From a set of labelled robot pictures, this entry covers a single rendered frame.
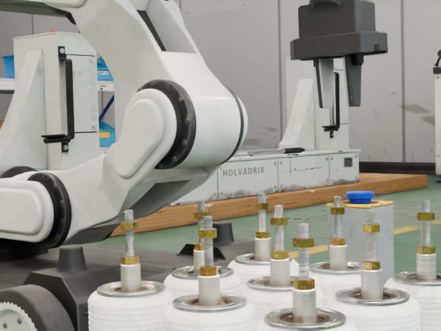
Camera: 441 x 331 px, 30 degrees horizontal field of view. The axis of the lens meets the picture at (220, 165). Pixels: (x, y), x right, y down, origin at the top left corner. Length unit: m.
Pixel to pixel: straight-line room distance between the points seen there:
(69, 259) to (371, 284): 0.58
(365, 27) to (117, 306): 0.43
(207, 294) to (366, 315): 0.16
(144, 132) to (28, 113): 2.02
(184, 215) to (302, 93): 1.41
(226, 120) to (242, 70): 6.21
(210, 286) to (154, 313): 0.09
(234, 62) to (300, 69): 2.92
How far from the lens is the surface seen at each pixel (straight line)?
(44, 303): 1.22
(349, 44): 0.98
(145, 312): 0.89
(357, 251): 1.17
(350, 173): 4.65
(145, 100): 1.28
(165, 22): 1.45
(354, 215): 1.17
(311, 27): 1.01
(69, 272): 1.29
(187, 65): 1.35
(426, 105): 6.49
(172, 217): 3.46
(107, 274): 1.30
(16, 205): 1.56
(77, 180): 1.48
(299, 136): 4.53
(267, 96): 7.33
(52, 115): 3.29
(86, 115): 3.31
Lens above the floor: 0.43
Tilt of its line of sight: 3 degrees down
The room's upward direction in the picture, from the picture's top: 1 degrees counter-clockwise
